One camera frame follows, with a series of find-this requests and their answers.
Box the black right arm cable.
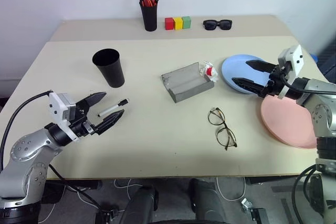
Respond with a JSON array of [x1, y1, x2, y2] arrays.
[[279, 68, 336, 224]]

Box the dark rounded shape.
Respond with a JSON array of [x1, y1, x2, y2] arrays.
[[119, 186, 160, 224], [188, 178, 226, 224]]

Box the black sunglasses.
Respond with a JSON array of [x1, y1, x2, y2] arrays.
[[203, 19, 233, 31]]

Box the small grey metal connector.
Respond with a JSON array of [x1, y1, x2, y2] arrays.
[[241, 198, 253, 212]]

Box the white red wrapper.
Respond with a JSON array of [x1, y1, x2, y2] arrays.
[[198, 60, 219, 82]]

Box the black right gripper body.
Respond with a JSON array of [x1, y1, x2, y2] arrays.
[[258, 62, 290, 99]]

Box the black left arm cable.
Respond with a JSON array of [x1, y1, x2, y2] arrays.
[[0, 90, 104, 213]]

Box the wide black plastic cup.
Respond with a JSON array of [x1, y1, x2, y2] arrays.
[[91, 48, 125, 88]]

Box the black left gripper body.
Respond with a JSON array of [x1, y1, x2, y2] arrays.
[[69, 94, 102, 137]]

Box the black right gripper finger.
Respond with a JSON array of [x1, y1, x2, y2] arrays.
[[231, 77, 269, 97], [245, 59, 278, 74]]

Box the light blue plate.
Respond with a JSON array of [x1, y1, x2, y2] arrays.
[[221, 54, 272, 95]]

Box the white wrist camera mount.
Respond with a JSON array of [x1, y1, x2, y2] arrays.
[[48, 91, 80, 141], [277, 44, 305, 101]]

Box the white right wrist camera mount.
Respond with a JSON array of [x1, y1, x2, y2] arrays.
[[277, 44, 305, 101]]

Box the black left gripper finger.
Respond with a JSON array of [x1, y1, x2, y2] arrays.
[[86, 91, 108, 112], [93, 109, 126, 136]]

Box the white marker with black cap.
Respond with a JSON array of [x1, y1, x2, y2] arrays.
[[97, 98, 130, 118]]

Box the pink plate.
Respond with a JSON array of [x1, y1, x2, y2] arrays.
[[260, 94, 318, 149]]

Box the tall black tool holder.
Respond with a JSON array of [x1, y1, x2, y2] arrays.
[[139, 0, 160, 32]]

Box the white floor cable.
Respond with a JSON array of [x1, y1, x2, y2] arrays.
[[114, 178, 140, 196], [216, 177, 247, 201]]

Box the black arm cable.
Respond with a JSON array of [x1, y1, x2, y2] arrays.
[[0, 90, 104, 213], [279, 68, 336, 224]]

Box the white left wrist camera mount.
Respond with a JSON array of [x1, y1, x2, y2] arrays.
[[48, 91, 80, 141]]

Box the thin framed tortoiseshell eyeglasses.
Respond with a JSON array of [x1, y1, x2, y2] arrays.
[[208, 107, 238, 151]]

